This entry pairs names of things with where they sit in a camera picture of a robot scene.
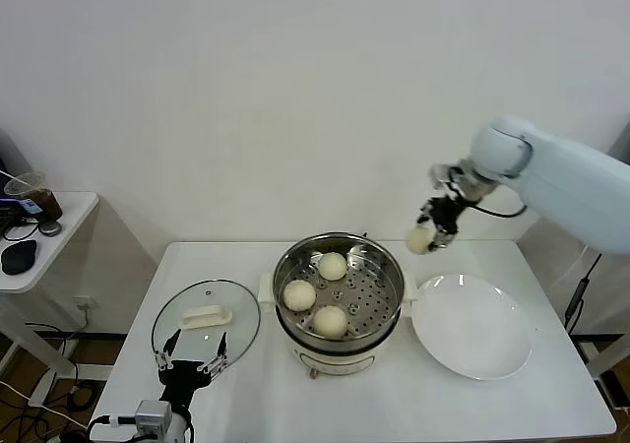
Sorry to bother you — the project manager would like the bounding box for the thin black desk cable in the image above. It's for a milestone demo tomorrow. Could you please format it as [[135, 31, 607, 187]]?
[[0, 215, 41, 242]]

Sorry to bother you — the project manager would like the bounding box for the white side table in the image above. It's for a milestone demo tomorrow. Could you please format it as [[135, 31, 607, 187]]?
[[0, 191, 158, 383]]

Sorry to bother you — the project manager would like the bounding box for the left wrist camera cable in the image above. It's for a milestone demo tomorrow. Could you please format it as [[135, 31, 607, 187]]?
[[87, 412, 137, 429]]

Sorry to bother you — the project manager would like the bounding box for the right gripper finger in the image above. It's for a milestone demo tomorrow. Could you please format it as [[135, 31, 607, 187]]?
[[415, 201, 437, 227], [426, 225, 457, 253]]

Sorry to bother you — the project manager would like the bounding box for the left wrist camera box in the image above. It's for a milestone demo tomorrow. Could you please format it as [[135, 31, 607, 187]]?
[[134, 399, 173, 432]]

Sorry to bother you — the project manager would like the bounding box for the glass lid with cream handle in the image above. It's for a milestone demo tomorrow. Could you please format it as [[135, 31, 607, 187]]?
[[151, 279, 262, 377]]

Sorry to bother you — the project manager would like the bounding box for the plastic iced coffee cup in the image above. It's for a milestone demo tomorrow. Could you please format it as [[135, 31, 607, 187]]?
[[3, 170, 64, 222]]

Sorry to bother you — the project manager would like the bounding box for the dark device with blue light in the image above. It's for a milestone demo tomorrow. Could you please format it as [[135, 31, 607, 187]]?
[[0, 194, 32, 225]]

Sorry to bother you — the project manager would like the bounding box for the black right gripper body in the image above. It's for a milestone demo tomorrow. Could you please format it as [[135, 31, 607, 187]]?
[[426, 194, 467, 235]]

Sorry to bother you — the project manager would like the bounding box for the white drinking straw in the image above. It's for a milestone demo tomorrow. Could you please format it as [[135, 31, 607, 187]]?
[[0, 168, 29, 188]]

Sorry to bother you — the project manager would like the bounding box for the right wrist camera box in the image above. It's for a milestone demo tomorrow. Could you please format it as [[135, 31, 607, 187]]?
[[430, 163, 455, 189]]

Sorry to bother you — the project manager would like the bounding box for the black computer mouse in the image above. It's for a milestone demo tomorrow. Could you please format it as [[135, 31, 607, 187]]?
[[1, 239, 39, 276]]

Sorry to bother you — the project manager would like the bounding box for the black floor cable bundle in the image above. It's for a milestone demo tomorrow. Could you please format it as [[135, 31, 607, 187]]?
[[0, 322, 102, 443]]

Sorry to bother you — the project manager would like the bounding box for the white round plate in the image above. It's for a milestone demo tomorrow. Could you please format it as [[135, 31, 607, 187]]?
[[410, 273, 534, 380]]

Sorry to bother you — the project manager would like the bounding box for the black cable with adapter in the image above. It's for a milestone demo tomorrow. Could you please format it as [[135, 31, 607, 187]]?
[[563, 253, 604, 336]]

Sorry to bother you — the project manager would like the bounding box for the white steamed baozi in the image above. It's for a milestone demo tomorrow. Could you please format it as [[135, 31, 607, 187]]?
[[312, 304, 348, 339], [316, 251, 347, 283], [406, 225, 437, 256], [283, 280, 317, 313]]

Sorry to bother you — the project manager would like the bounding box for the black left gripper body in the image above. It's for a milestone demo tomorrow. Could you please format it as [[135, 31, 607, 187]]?
[[157, 358, 216, 408]]

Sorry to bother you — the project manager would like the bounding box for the stainless steel steamer basket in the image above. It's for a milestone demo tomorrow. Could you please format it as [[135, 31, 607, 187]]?
[[272, 232, 406, 347]]

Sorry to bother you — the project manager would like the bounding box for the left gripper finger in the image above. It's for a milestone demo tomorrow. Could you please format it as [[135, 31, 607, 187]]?
[[199, 332, 228, 375], [153, 328, 182, 369]]

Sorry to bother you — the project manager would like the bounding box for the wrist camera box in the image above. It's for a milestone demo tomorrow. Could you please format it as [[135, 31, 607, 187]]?
[[134, 399, 173, 432], [430, 163, 455, 189]]

